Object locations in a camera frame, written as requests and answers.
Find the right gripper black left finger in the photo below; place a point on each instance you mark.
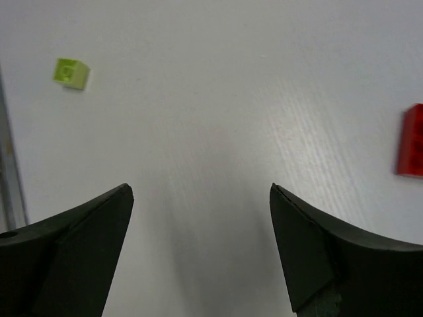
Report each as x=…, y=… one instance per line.
x=64, y=265

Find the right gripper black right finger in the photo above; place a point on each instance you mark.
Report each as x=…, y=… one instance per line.
x=332, y=268

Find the red sloped lego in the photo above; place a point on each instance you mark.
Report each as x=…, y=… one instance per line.
x=409, y=161

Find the lime lego table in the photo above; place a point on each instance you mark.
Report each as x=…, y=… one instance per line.
x=71, y=73

